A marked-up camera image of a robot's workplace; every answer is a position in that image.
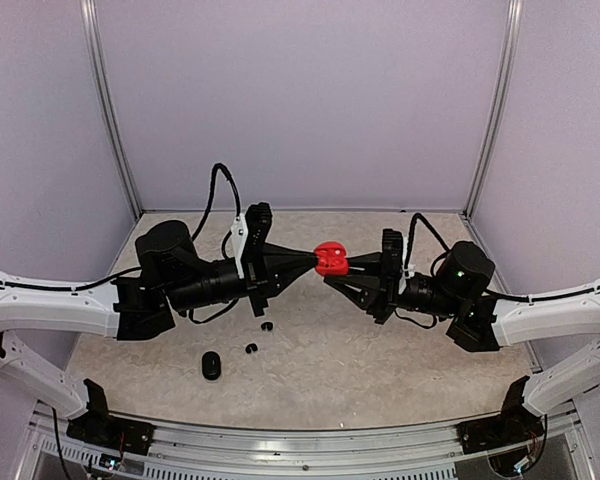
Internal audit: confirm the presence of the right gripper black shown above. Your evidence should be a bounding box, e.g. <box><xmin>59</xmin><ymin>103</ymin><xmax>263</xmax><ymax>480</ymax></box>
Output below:
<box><xmin>323</xmin><ymin>253</ymin><xmax>462</xmax><ymax>327</ymax></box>

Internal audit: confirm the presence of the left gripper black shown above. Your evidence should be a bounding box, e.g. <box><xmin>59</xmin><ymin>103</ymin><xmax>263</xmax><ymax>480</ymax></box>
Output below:
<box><xmin>167</xmin><ymin>244</ymin><xmax>318</xmax><ymax>318</ymax></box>

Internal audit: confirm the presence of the red earbud charging case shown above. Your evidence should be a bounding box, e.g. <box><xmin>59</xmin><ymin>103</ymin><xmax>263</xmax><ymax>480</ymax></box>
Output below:
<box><xmin>314</xmin><ymin>241</ymin><xmax>349</xmax><ymax>277</ymax></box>

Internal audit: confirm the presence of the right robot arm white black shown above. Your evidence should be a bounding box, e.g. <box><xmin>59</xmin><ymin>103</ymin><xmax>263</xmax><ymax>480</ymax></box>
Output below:
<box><xmin>315</xmin><ymin>239</ymin><xmax>600</xmax><ymax>444</ymax></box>

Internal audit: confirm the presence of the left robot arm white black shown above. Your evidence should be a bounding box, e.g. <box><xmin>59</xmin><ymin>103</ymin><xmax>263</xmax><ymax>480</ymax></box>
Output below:
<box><xmin>0</xmin><ymin>220</ymin><xmax>318</xmax><ymax>445</ymax></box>

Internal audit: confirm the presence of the black earbud charging case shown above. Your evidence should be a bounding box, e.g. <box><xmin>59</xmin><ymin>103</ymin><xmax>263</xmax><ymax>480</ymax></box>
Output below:
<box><xmin>201</xmin><ymin>351</ymin><xmax>222</xmax><ymax>381</ymax></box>

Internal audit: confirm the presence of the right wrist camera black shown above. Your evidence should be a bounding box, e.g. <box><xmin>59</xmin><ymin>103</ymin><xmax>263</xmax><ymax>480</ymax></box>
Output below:
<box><xmin>381</xmin><ymin>228</ymin><xmax>404</xmax><ymax>279</ymax></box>

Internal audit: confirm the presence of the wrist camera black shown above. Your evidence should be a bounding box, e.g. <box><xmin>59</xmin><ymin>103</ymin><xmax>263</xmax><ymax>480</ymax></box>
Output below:
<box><xmin>243</xmin><ymin>202</ymin><xmax>273</xmax><ymax>261</ymax></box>
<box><xmin>381</xmin><ymin>228</ymin><xmax>404</xmax><ymax>279</ymax></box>

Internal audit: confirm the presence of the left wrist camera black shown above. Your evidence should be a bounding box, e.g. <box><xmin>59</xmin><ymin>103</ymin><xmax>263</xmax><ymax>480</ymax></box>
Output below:
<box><xmin>243</xmin><ymin>202</ymin><xmax>273</xmax><ymax>261</ymax></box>

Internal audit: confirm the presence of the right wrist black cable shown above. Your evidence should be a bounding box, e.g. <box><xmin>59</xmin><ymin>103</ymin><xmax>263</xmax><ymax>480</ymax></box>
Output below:
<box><xmin>404</xmin><ymin>212</ymin><xmax>454</xmax><ymax>271</ymax></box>

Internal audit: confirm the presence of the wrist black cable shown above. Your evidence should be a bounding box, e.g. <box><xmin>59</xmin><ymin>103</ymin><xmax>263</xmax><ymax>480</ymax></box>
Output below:
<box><xmin>404</xmin><ymin>212</ymin><xmax>454</xmax><ymax>271</ymax></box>
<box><xmin>189</xmin><ymin>162</ymin><xmax>244</xmax><ymax>241</ymax></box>

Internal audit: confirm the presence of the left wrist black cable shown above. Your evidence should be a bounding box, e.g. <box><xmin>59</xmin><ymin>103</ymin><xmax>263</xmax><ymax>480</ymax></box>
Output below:
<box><xmin>189</xmin><ymin>162</ymin><xmax>244</xmax><ymax>241</ymax></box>

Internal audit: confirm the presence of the aluminium front rail frame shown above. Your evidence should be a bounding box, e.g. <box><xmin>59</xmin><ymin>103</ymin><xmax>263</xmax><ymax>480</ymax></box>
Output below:
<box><xmin>14</xmin><ymin>394</ymin><xmax>594</xmax><ymax>480</ymax></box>

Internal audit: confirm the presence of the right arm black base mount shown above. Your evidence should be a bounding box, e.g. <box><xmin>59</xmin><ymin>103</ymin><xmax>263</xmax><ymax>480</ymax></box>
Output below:
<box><xmin>456</xmin><ymin>376</ymin><xmax>546</xmax><ymax>454</ymax></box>

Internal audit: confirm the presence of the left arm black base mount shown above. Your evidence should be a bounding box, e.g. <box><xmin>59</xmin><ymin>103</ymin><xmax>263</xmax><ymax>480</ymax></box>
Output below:
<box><xmin>67</xmin><ymin>379</ymin><xmax>155</xmax><ymax>456</ymax></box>

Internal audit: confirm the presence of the right aluminium corner post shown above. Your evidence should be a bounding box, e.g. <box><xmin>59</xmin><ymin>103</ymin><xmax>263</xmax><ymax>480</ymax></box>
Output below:
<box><xmin>463</xmin><ymin>0</ymin><xmax>523</xmax><ymax>223</ymax></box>

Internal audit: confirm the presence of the aluminium corner post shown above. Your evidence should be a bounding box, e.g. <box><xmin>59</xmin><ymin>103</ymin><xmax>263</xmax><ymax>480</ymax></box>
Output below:
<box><xmin>79</xmin><ymin>0</ymin><xmax>144</xmax><ymax>221</ymax></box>
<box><xmin>463</xmin><ymin>0</ymin><xmax>523</xmax><ymax>223</ymax></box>

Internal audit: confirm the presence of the left aluminium corner post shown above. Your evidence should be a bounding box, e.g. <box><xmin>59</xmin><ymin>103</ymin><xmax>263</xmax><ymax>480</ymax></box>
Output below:
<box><xmin>79</xmin><ymin>0</ymin><xmax>144</xmax><ymax>221</ymax></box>

